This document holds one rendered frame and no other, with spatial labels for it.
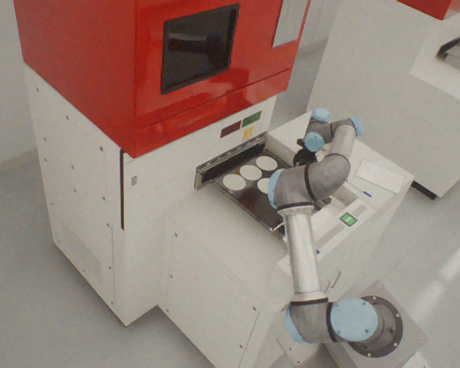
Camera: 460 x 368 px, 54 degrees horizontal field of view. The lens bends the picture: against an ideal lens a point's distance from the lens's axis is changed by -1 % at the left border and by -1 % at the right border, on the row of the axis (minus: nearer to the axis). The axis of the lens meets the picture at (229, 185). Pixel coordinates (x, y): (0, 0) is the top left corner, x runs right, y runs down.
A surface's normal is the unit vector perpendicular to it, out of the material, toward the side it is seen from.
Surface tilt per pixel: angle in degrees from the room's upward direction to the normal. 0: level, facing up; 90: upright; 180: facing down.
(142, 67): 90
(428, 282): 0
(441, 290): 0
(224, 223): 0
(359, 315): 39
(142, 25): 90
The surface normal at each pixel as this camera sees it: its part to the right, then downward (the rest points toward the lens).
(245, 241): 0.15, -0.72
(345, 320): -0.39, -0.37
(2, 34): 0.70, 0.56
